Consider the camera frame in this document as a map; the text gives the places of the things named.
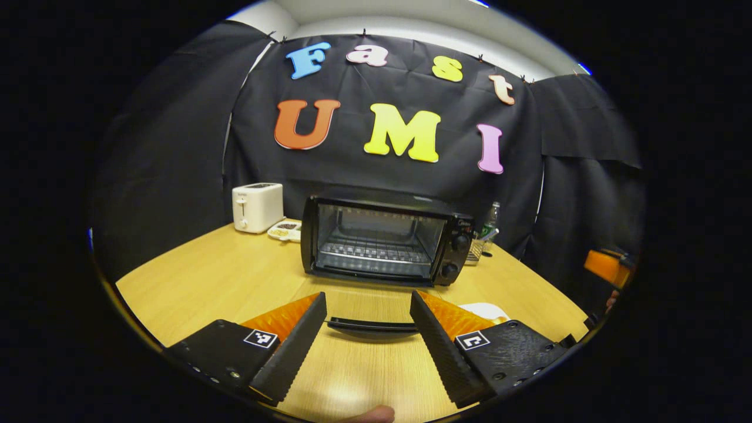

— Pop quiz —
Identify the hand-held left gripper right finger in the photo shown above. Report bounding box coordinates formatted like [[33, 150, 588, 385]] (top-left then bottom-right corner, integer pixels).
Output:
[[409, 290, 569, 409]]

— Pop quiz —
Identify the white plate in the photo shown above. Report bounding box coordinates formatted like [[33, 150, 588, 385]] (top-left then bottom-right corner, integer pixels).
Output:
[[458, 303, 511, 325]]

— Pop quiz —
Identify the green plastic bottle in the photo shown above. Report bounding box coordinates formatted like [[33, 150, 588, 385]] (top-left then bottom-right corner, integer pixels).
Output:
[[479, 202, 501, 241]]

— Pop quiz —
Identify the white toaster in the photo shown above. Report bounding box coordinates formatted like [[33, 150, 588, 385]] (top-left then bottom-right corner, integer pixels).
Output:
[[232, 183, 284, 234]]

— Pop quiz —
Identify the black backdrop cloth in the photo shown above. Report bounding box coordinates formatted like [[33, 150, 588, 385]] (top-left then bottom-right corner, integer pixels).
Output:
[[88, 21, 647, 318]]

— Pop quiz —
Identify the white snack dish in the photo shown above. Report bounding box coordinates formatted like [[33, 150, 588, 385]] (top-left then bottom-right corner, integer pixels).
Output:
[[267, 221, 302, 243]]

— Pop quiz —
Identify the black electric oven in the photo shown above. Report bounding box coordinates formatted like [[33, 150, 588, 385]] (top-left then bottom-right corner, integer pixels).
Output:
[[301, 196, 474, 343]]

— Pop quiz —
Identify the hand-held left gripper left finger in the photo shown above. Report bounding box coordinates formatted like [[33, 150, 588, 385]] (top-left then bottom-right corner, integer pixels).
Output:
[[164, 292, 327, 406]]

